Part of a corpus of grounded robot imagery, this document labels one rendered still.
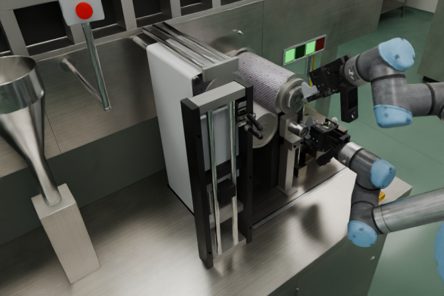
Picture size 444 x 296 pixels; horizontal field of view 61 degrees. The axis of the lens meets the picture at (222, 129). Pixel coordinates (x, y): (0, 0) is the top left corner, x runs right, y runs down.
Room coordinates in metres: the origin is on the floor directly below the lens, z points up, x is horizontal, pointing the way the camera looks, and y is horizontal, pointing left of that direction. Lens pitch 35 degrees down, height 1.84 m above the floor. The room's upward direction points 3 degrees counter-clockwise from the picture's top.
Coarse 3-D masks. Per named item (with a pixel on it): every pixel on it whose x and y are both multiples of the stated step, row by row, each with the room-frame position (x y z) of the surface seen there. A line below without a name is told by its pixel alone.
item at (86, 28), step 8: (88, 24) 0.71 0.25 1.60; (88, 32) 0.71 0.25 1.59; (88, 40) 0.71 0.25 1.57; (88, 48) 0.71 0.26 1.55; (96, 56) 0.71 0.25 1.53; (96, 64) 0.71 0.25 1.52; (96, 72) 0.71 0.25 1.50; (96, 80) 0.71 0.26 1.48; (104, 88) 0.71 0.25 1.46; (104, 96) 0.71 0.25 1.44; (104, 104) 0.71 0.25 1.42
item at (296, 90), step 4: (296, 88) 0.98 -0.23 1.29; (300, 88) 0.98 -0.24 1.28; (292, 92) 0.96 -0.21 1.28; (296, 92) 0.97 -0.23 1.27; (300, 92) 0.98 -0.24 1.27; (288, 96) 0.96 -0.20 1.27; (292, 96) 0.96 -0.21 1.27; (296, 96) 0.97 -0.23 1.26; (300, 96) 0.98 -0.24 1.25; (288, 100) 0.96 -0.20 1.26; (292, 100) 0.96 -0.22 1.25; (296, 100) 0.97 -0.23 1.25; (300, 100) 0.98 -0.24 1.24; (288, 104) 0.96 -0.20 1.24; (292, 104) 0.96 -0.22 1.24; (296, 104) 0.97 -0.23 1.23; (300, 104) 0.98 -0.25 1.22; (292, 108) 0.96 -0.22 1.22; (296, 108) 0.97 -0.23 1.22
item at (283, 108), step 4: (296, 80) 0.99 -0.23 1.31; (300, 80) 0.99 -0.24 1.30; (288, 84) 0.98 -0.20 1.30; (292, 84) 0.98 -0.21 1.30; (296, 84) 0.99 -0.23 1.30; (300, 84) 0.99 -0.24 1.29; (288, 88) 0.97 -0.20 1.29; (292, 88) 0.98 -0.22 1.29; (284, 92) 0.96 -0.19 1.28; (288, 92) 0.97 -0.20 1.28; (284, 96) 0.96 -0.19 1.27; (280, 100) 0.96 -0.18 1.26; (284, 100) 0.96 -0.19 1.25; (280, 104) 0.96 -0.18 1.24; (284, 104) 0.96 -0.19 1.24; (280, 108) 0.96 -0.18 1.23; (284, 108) 0.96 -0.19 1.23; (288, 108) 0.97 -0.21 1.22; (284, 112) 0.96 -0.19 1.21; (288, 112) 0.97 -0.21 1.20
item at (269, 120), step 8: (256, 104) 0.98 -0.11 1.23; (256, 112) 0.93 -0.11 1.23; (264, 112) 0.93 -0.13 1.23; (272, 112) 0.95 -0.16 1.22; (264, 120) 0.93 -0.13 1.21; (272, 120) 0.95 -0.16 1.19; (256, 128) 0.91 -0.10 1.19; (264, 128) 0.93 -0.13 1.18; (272, 128) 0.95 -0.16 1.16; (264, 136) 0.93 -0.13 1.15; (272, 136) 0.94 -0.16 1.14; (256, 144) 0.91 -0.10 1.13; (264, 144) 0.93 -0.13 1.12
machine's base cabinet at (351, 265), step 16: (384, 240) 0.95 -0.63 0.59; (336, 256) 0.76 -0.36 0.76; (352, 256) 0.82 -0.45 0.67; (368, 256) 0.89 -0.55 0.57; (320, 272) 0.72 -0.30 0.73; (336, 272) 0.78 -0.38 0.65; (352, 272) 0.84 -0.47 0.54; (368, 272) 0.91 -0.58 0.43; (288, 288) 0.64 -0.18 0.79; (304, 288) 0.68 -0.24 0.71; (320, 288) 0.73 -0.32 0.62; (336, 288) 0.79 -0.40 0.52; (352, 288) 0.86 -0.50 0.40; (368, 288) 0.94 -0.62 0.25
